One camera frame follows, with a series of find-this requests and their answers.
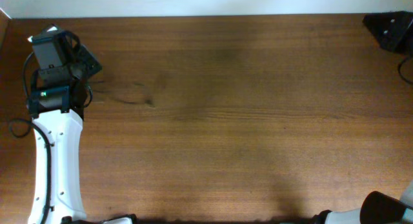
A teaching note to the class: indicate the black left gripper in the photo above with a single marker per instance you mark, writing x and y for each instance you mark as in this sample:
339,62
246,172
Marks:
85,57

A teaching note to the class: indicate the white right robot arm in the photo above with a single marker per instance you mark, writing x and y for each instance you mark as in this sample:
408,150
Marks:
377,207

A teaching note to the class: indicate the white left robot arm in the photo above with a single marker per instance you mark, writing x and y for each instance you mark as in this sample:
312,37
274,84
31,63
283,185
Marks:
57,94

